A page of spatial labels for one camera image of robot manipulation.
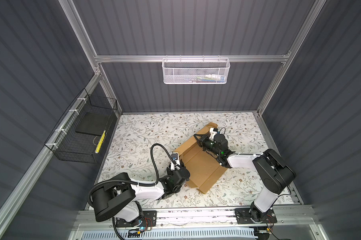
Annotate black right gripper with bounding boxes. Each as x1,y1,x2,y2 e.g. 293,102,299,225
194,134,220,159

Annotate brown cardboard box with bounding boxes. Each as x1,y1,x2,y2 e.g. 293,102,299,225
175,136,227,194

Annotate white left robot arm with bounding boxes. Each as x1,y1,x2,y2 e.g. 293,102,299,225
87,167,190,223

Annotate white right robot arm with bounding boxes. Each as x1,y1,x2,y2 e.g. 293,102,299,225
193,132,296,223

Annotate items in white basket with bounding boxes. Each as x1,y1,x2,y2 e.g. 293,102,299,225
187,74,226,84

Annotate yellow marker pen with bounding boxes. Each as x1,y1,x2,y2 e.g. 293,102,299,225
95,131,106,154

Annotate black foam pad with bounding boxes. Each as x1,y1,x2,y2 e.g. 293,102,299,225
75,113,109,137

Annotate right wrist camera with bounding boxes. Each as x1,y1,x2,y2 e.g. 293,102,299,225
209,128,219,141

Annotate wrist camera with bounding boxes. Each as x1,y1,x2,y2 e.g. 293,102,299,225
209,128,219,141
170,153,181,171

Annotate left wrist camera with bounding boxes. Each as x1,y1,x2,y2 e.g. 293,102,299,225
170,153,181,171

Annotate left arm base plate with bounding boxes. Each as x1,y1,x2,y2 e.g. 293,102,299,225
116,211,157,228

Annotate black corrugated cable conduit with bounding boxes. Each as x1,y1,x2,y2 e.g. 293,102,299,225
87,143,176,240

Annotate white wire mesh basket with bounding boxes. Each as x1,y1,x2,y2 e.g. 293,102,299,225
161,57,230,85

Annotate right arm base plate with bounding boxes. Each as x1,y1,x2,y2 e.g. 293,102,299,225
234,208,277,224

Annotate white perforated front rail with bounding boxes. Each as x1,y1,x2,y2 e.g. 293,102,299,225
78,227,256,240

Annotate black wire mesh basket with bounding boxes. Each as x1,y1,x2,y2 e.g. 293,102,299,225
45,91,118,164

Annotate aluminium enclosure frame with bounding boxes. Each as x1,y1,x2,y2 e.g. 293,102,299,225
0,0,328,240

